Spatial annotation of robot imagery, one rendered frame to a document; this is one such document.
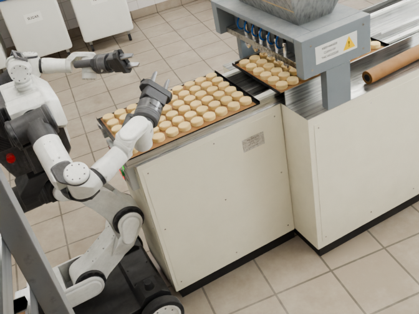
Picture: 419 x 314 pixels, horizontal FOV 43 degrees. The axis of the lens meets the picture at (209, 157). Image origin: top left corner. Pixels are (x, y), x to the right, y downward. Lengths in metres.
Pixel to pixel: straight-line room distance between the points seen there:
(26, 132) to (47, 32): 3.71
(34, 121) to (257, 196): 1.14
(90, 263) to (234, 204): 0.70
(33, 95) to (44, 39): 3.55
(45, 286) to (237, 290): 1.96
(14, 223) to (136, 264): 1.97
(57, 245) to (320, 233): 1.53
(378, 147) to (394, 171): 0.22
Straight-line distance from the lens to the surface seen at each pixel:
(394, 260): 2.73
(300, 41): 2.01
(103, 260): 2.45
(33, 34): 5.46
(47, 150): 1.72
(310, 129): 2.20
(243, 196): 2.43
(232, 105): 2.17
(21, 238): 0.69
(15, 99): 1.96
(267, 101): 2.27
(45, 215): 3.48
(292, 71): 2.37
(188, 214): 2.33
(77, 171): 1.63
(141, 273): 2.57
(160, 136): 2.07
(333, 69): 2.15
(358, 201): 2.64
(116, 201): 2.29
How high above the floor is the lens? 2.00
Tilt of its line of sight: 35 degrees down
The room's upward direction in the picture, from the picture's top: 12 degrees counter-clockwise
